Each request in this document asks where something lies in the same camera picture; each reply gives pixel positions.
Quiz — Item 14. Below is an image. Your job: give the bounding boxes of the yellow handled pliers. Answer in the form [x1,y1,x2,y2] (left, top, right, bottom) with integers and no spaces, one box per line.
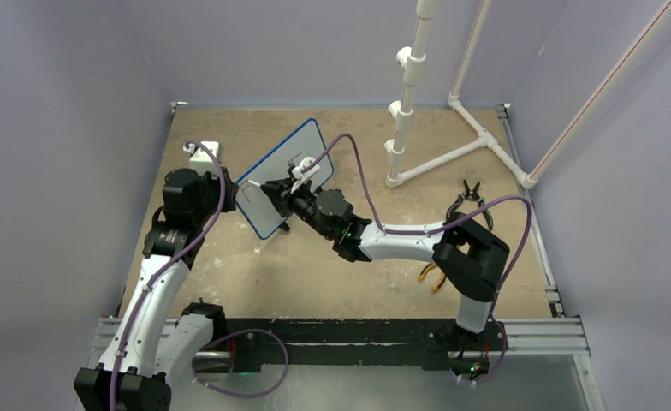
[418,263,448,294]

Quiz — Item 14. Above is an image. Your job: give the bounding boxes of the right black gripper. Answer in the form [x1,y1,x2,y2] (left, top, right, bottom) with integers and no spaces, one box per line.
[264,176,336,240]

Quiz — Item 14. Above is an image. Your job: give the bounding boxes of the white PVC pipe stand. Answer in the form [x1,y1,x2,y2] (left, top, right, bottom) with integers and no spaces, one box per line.
[383,0,539,191]

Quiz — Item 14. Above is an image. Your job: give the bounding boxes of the aluminium rail frame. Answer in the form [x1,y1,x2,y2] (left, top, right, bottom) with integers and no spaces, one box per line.
[74,119,590,410]

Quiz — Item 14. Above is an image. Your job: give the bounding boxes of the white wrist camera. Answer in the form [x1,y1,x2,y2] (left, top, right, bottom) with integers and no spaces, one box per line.
[288,156,320,194]
[182,141,221,177]

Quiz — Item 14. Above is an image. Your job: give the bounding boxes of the blue framed whiteboard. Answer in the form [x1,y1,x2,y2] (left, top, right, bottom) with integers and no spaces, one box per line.
[235,118,327,240]

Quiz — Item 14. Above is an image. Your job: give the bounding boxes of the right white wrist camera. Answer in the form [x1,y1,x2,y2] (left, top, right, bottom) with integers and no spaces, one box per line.
[288,156,320,194]

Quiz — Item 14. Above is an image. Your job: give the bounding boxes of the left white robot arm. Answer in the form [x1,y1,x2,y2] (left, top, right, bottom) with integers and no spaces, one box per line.
[74,168,238,410]

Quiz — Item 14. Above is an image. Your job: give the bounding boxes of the white pipe with red stripe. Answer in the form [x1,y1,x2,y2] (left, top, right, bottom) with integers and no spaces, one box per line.
[525,1,671,188]

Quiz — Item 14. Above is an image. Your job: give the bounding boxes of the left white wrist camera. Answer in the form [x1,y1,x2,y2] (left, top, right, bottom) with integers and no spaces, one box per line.
[182,141,221,177]

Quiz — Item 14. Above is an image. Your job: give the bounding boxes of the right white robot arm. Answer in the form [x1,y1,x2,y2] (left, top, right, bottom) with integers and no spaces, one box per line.
[258,178,510,348]

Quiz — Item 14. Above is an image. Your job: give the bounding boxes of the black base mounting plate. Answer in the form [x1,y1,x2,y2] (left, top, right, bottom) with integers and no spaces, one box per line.
[214,318,509,373]

